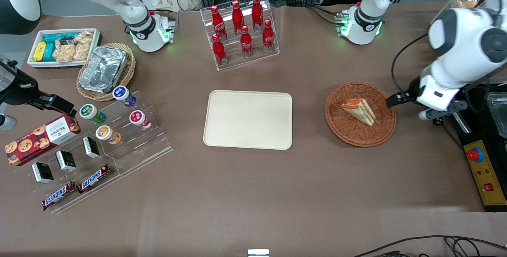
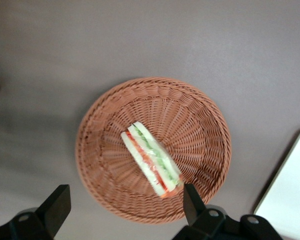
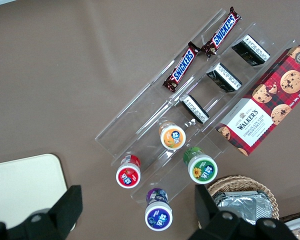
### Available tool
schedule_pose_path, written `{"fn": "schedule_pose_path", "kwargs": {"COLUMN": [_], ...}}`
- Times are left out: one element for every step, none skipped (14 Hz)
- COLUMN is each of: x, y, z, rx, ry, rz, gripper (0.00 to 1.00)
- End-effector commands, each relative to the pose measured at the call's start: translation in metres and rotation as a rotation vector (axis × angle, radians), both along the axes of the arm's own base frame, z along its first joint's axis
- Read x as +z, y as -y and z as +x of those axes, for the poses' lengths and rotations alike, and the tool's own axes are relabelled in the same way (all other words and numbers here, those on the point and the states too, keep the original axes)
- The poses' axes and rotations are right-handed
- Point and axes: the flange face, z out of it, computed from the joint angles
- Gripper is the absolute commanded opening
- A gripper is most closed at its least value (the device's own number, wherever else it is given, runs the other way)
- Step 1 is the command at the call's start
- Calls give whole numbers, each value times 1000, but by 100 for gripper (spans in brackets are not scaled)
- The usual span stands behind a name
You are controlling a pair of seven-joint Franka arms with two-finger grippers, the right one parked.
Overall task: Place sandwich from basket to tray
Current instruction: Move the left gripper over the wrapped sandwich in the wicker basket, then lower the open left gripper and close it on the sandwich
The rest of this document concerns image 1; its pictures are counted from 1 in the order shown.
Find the yellow emergency stop control box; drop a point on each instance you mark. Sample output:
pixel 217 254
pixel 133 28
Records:
pixel 485 174

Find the red Walkers cookie box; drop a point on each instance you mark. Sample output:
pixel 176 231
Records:
pixel 39 140

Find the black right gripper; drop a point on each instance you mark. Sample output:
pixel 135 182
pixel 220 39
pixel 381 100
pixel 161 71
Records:
pixel 18 92

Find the yellow small box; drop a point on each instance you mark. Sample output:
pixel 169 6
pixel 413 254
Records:
pixel 39 51

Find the orange lid yogurt cup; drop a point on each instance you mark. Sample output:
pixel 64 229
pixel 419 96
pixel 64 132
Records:
pixel 107 134

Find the clear bag of crackers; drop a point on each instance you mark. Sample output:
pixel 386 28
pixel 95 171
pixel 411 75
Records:
pixel 84 37
pixel 81 51
pixel 63 54

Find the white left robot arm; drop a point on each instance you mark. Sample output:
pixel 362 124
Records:
pixel 463 39

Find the aluminium foil container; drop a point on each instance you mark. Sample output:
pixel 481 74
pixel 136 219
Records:
pixel 103 69

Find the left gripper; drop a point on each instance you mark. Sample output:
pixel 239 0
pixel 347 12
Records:
pixel 412 89

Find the clear acrylic stepped stand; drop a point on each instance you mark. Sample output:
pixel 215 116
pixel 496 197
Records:
pixel 138 150

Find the oval light wicker basket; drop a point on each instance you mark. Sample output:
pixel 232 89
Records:
pixel 127 71

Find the beige rectangular tray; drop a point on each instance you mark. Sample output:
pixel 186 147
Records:
pixel 247 120

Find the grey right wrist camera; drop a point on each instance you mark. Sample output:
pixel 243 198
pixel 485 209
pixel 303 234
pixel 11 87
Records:
pixel 7 122

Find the Snickers chocolate bar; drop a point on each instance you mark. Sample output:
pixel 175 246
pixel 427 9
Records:
pixel 94 178
pixel 58 196

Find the triangular sandwich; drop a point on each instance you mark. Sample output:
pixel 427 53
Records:
pixel 361 110

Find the red lid yogurt cup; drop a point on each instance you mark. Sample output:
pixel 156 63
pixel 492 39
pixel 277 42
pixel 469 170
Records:
pixel 139 119

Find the black appliance housing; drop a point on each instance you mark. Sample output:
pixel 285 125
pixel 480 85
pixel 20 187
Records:
pixel 475 122

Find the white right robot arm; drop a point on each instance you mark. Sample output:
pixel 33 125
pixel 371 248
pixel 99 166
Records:
pixel 134 15

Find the bagged snack in rack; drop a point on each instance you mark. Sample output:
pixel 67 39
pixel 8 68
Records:
pixel 466 2

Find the round brown wicker basket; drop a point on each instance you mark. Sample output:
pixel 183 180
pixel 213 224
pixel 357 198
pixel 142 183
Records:
pixel 356 136

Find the clear acrylic bottle rack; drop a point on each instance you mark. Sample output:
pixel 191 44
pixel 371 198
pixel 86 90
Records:
pixel 237 61

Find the purple lid yogurt cup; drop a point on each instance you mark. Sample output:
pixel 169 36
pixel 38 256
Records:
pixel 123 95

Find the small black white box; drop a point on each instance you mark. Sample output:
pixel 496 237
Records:
pixel 42 172
pixel 91 147
pixel 65 161

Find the small white device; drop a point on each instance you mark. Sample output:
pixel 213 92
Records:
pixel 258 253

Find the red cola bottle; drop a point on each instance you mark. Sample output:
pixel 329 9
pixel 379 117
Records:
pixel 219 53
pixel 257 13
pixel 218 25
pixel 268 38
pixel 237 19
pixel 246 44

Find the teal long box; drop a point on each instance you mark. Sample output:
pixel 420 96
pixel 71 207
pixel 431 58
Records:
pixel 57 37

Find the white plastic bin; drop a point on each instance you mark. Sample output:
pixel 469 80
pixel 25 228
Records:
pixel 35 65

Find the teal small box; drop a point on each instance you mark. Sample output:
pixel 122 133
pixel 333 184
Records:
pixel 49 53

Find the clear glass pan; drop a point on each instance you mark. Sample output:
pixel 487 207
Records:
pixel 497 114

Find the green lid yogurt cup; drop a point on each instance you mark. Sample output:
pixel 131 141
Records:
pixel 92 113

